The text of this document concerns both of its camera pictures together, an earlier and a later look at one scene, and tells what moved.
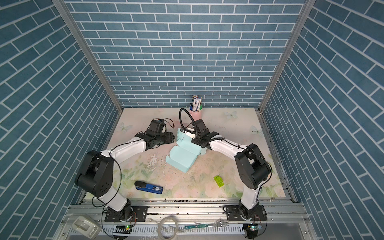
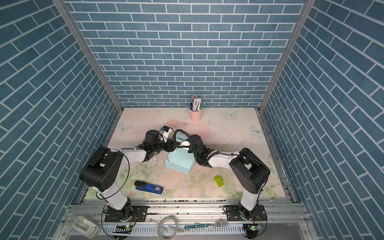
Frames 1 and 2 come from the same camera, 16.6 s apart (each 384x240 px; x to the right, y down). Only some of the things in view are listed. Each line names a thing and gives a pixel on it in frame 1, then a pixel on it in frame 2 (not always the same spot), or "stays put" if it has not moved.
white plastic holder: x=86 y=227 stays put
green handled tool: x=196 y=226 stays put
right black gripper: x=195 y=141 -> x=190 y=138
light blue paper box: x=182 y=155 stays put
